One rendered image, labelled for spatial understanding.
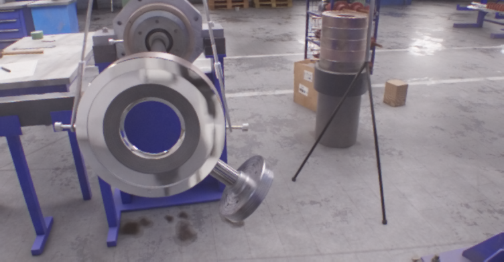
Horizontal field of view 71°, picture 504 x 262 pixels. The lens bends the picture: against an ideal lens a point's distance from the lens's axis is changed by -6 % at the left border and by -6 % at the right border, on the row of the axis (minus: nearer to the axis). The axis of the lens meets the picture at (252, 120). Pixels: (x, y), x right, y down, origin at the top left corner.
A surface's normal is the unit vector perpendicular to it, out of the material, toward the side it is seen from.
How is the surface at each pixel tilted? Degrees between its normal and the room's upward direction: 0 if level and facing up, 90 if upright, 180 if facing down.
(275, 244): 0
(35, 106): 90
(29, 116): 90
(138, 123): 90
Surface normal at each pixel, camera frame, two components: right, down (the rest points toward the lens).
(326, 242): 0.00, -0.91
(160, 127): 0.21, 0.39
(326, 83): -0.66, 0.31
